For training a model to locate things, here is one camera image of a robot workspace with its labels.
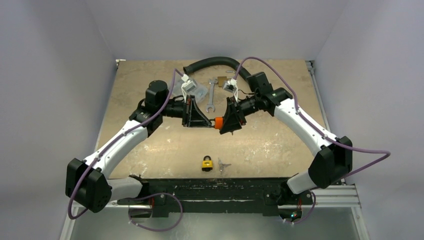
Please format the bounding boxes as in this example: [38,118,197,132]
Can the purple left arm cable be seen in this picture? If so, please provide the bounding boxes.
[67,68,185,221]

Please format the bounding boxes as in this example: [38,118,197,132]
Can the black corrugated hose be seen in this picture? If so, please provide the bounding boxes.
[183,56,253,82]

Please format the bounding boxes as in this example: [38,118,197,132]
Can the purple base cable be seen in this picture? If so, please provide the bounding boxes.
[281,190,317,226]
[127,192,184,232]

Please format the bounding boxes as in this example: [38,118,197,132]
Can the clear plastic compartment box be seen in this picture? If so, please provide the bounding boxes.
[171,76,209,103]

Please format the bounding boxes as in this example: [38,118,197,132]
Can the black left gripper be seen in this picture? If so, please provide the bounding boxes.
[160,95,213,128]

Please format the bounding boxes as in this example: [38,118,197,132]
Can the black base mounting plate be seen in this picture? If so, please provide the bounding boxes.
[117,177,313,218]

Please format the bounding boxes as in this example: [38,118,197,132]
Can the silver keys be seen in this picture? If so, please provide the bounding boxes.
[218,157,232,176]

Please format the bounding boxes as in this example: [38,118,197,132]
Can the brass padlock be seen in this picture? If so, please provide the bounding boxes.
[216,70,236,88]

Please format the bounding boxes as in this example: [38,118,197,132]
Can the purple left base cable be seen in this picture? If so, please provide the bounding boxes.
[127,192,184,232]

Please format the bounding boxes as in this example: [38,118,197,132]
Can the orange black padlock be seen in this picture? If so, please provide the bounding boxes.
[210,117,224,130]

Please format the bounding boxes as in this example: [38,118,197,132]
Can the silver open-end wrench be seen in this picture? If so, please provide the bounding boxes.
[205,78,218,113]

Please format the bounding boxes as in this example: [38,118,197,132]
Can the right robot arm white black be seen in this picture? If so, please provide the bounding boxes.
[214,72,353,204]

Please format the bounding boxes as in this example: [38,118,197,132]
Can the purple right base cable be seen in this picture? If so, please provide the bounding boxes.
[281,190,317,226]

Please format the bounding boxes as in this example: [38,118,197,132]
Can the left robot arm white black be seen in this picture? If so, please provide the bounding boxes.
[65,80,214,213]

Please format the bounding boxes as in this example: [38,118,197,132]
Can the yellow padlock black shackle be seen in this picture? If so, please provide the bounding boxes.
[201,155,214,172]

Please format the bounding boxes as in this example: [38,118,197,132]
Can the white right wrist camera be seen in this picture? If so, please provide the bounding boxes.
[222,78,239,101]

